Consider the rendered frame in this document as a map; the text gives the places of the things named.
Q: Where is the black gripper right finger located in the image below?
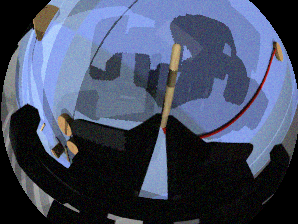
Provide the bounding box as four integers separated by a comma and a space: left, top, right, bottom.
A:
165, 115, 254, 200

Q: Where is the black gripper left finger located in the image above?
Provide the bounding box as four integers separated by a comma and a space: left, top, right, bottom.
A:
71, 113, 162, 196

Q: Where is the red string with wooden stick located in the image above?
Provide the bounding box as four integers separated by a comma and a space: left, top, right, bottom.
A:
161, 43, 277, 139

